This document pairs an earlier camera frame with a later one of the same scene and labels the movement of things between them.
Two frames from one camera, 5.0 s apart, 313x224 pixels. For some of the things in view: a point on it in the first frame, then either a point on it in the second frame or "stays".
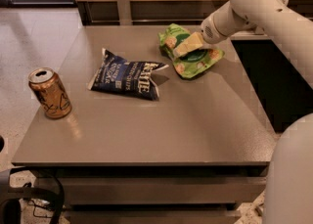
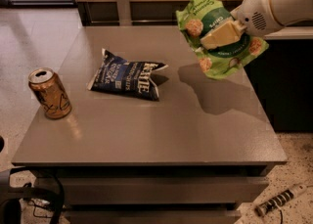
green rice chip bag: x=190 y=64 to x=222 y=63
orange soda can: x=51 y=93 stays
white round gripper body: x=209 y=33 to x=251 y=13
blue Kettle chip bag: x=134 y=78 stays
